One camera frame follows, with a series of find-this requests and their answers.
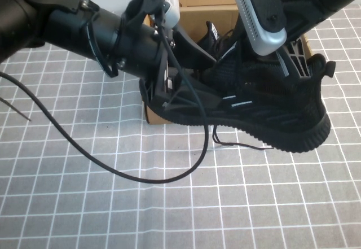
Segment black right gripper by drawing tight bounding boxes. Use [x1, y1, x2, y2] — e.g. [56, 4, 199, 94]
[276, 2, 320, 80]

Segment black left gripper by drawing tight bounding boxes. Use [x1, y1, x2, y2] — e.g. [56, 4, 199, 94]
[117, 23, 224, 112]

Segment black mesh sneaker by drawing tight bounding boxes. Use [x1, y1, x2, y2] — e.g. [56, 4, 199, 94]
[196, 20, 239, 63]
[194, 53, 337, 154]

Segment brown cardboard shoe box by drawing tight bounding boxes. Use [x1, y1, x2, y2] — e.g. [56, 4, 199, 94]
[139, 0, 314, 125]

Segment grey white-checked tablecloth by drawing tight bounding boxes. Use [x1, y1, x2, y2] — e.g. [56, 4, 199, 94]
[0, 2, 361, 249]

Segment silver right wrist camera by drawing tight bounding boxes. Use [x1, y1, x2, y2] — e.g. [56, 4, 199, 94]
[229, 0, 288, 57]

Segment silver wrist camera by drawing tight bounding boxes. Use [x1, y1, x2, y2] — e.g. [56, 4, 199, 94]
[229, 0, 288, 57]
[161, 0, 181, 30]

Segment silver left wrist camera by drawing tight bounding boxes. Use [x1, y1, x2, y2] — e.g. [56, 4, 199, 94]
[161, 0, 181, 30]

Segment flat black striped cable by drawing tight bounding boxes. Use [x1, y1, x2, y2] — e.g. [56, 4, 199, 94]
[83, 6, 121, 78]

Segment long black round cable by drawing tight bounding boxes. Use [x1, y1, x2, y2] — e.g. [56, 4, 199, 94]
[0, 3, 212, 185]

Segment thin grey cable tie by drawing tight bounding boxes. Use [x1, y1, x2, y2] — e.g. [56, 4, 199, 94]
[0, 95, 32, 122]

